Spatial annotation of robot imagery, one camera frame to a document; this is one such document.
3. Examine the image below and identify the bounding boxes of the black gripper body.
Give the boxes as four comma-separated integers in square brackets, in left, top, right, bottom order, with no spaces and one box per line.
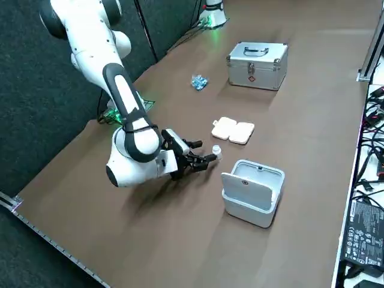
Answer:
[161,130,193,181]

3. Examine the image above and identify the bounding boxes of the open white pill box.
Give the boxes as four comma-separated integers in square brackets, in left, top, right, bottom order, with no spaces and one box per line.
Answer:
[211,116,256,146]

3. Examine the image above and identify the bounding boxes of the white bin with open lid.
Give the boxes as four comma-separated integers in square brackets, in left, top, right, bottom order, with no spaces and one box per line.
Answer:
[220,158,286,230]

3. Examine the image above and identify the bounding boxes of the blue white blister packet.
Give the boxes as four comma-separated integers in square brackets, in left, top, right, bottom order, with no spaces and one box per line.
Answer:
[191,73,209,92]

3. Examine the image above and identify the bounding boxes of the silver aluminium first-aid case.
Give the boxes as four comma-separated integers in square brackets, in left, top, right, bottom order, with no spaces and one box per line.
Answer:
[226,41,289,91]

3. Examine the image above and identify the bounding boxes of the black labelled power adapter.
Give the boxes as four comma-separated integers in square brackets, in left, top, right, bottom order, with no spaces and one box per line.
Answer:
[343,199,384,266]

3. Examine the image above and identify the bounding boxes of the black base cable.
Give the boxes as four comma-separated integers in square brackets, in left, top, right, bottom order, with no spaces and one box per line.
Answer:
[166,17,211,55]

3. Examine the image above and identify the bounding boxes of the aluminium table edge rail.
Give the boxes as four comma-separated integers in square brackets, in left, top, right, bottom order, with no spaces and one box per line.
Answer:
[0,191,111,288]

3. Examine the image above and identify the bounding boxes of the aluminium camera post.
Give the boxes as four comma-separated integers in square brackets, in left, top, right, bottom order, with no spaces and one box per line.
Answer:
[356,0,384,83]

